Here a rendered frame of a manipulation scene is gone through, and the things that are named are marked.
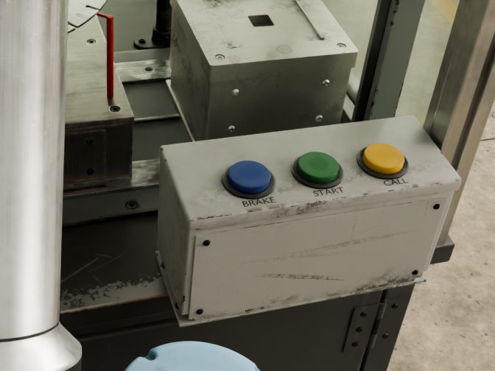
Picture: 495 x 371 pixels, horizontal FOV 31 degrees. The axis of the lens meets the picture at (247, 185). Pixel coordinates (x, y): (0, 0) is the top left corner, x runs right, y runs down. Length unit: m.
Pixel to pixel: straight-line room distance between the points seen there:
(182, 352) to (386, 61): 0.48
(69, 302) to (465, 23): 0.48
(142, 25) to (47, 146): 0.81
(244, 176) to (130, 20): 0.57
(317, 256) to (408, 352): 1.05
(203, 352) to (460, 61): 0.43
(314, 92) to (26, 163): 0.57
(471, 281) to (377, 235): 1.22
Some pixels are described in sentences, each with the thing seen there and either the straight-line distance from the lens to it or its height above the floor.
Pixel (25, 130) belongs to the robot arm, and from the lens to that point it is 0.53.
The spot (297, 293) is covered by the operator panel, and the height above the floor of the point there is 0.77.
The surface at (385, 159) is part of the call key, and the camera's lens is 0.87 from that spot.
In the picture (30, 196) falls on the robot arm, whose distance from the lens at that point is 0.53.
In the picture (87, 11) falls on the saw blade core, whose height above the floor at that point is 0.95.
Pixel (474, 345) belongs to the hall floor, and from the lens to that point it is 1.97.
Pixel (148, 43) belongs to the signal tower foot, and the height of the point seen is 0.75.
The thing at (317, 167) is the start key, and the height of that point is 0.91.
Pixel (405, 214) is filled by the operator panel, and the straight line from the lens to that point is 0.89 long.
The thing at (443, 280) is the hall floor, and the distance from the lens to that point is 2.08.
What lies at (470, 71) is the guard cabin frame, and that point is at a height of 0.99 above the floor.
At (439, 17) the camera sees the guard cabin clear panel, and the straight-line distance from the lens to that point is 0.95.
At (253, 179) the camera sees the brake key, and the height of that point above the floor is 0.91.
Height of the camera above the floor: 1.43
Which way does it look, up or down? 41 degrees down
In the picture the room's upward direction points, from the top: 8 degrees clockwise
